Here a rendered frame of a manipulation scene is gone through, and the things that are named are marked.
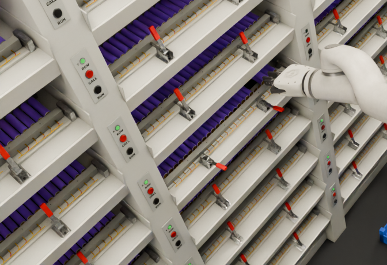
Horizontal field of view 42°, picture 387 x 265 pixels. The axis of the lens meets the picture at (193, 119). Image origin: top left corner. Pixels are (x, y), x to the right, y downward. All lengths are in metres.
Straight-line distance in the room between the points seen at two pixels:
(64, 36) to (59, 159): 0.26
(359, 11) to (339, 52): 0.64
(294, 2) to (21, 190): 0.93
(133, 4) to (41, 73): 0.25
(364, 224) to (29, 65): 1.76
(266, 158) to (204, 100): 0.41
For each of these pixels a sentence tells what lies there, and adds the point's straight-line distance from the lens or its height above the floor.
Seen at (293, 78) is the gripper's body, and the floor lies 1.07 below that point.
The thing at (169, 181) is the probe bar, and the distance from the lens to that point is 1.43.
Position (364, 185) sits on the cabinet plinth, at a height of 0.04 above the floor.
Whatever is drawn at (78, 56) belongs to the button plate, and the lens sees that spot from 1.06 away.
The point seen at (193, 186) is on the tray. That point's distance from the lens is 1.44.
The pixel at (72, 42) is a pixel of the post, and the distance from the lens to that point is 1.05.
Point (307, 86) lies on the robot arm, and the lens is 1.42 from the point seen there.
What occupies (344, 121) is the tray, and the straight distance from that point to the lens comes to 2.06.
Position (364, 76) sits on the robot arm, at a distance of 1.28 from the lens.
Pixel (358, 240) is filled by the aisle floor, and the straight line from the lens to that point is 2.37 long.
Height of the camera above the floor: 1.96
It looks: 39 degrees down
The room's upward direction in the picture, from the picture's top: 21 degrees counter-clockwise
